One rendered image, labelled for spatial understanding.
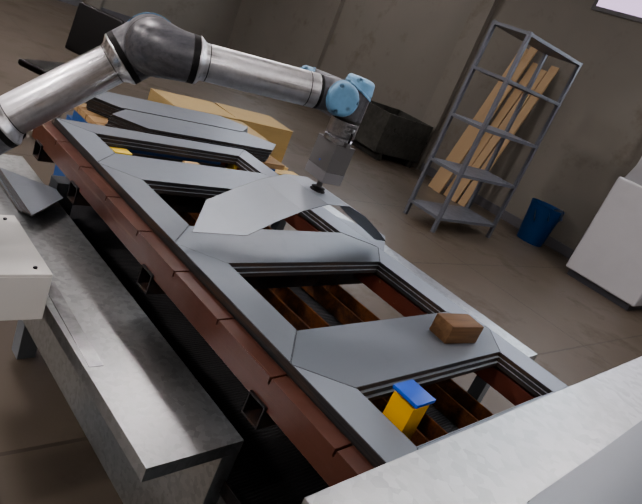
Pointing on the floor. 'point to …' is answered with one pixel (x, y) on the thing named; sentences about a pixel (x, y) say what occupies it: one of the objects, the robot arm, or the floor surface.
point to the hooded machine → (623, 241)
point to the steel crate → (391, 134)
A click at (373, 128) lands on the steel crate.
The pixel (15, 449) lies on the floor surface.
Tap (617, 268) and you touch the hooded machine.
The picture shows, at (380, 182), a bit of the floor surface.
